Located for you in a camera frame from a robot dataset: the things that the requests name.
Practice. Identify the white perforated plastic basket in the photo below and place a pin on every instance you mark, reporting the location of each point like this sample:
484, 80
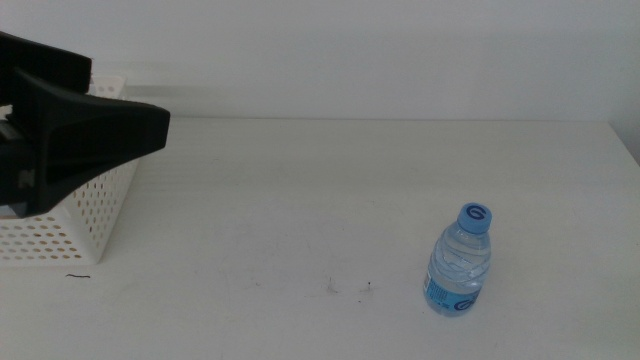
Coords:
75, 235

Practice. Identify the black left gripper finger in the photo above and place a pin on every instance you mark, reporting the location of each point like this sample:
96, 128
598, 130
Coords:
90, 130
40, 60

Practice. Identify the small black thread scrap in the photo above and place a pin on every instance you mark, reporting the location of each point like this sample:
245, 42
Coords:
78, 275

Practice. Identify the clear water bottle blue cap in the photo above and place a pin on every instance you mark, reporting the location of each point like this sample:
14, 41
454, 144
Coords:
459, 260

